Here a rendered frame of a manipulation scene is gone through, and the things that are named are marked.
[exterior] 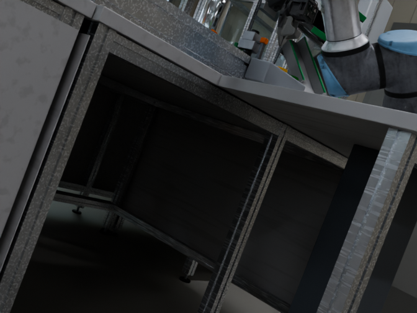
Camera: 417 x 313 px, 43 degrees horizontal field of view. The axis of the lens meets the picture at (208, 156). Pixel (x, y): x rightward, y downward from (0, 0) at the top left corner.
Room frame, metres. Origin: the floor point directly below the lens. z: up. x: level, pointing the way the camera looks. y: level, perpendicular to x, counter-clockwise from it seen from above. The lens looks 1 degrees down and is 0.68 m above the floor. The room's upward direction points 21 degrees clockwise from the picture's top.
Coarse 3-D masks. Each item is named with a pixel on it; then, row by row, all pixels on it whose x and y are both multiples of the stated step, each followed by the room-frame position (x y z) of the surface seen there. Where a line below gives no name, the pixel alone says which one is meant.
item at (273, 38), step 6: (240, 0) 2.97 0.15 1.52; (246, 0) 2.94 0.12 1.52; (252, 0) 2.92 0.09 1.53; (264, 0) 2.87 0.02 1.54; (276, 24) 2.77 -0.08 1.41; (276, 36) 2.76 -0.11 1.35; (270, 42) 2.77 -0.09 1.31; (270, 48) 2.76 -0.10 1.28; (264, 54) 2.77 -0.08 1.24; (270, 54) 2.76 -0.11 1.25
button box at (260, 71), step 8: (256, 64) 1.45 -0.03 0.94; (264, 64) 1.44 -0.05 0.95; (272, 64) 1.44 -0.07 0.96; (248, 72) 1.46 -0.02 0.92; (256, 72) 1.45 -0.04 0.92; (264, 72) 1.43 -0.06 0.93; (272, 72) 1.45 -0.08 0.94; (280, 72) 1.47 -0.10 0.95; (256, 80) 1.44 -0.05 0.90; (264, 80) 1.43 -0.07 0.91; (272, 80) 1.46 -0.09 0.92; (280, 80) 1.48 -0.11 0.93; (288, 80) 1.51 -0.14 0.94; (296, 80) 1.54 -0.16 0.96; (296, 88) 1.55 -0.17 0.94; (304, 88) 1.58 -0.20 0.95
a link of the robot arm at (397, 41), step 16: (400, 32) 1.30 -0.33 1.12; (416, 32) 1.29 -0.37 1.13; (384, 48) 1.27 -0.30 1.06; (400, 48) 1.24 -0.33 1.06; (416, 48) 1.24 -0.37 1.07; (384, 64) 1.26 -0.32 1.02; (400, 64) 1.26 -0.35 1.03; (416, 64) 1.26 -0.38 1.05; (384, 80) 1.28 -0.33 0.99; (400, 80) 1.28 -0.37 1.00; (416, 80) 1.27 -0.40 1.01
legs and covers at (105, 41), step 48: (96, 48) 1.02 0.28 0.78; (144, 48) 1.10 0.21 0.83; (144, 96) 2.91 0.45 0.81; (48, 144) 1.00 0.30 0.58; (144, 144) 3.00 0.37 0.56; (192, 144) 2.79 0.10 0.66; (240, 144) 2.59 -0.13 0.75; (288, 144) 2.37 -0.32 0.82; (48, 192) 1.03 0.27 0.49; (144, 192) 2.92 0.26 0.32; (192, 192) 2.71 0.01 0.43; (240, 192) 2.53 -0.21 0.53; (288, 192) 2.37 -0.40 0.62; (0, 240) 1.02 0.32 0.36; (192, 240) 2.63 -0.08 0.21; (240, 240) 1.56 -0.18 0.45; (288, 240) 2.31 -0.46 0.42; (0, 288) 1.01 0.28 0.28; (288, 288) 2.26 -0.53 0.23
